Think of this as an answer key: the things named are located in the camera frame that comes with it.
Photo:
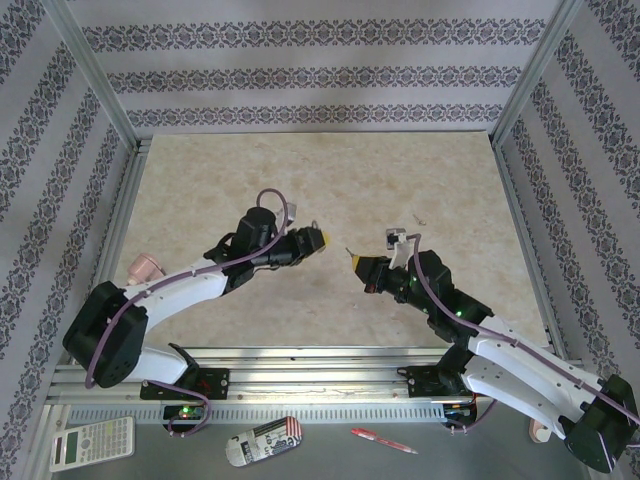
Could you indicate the small silver key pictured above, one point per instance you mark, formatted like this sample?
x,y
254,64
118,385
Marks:
x,y
419,218
349,249

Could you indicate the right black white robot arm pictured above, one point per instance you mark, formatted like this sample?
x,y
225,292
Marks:
x,y
525,385

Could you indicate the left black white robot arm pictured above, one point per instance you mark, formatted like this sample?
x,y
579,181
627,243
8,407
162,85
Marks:
x,y
175,295

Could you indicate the pink cylindrical plastic object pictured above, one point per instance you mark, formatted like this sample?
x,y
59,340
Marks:
x,y
145,267

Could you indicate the red pen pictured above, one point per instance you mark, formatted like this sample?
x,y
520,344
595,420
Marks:
x,y
380,440

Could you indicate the pink white correction tape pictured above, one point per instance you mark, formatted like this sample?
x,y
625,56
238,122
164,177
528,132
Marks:
x,y
537,435

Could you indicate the printed pencil case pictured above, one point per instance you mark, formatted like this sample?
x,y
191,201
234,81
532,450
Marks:
x,y
262,442

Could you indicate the white scientific calculator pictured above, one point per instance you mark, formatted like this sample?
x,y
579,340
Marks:
x,y
92,445

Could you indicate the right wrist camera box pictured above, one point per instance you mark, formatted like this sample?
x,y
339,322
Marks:
x,y
402,252

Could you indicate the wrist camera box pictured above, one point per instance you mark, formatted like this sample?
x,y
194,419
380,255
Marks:
x,y
402,252
291,211

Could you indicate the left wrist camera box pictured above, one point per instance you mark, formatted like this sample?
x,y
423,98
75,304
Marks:
x,y
291,211

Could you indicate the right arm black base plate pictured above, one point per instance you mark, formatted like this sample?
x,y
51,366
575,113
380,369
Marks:
x,y
422,382

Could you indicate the aluminium side rail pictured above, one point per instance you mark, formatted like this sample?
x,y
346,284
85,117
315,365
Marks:
x,y
520,220
121,220

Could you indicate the aluminium rail beam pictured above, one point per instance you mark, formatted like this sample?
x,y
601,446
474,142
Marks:
x,y
320,380

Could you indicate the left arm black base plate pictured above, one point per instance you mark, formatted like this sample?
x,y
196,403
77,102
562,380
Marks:
x,y
217,382

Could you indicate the aluminium frame post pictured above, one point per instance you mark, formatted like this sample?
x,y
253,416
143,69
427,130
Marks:
x,y
90,65
537,65

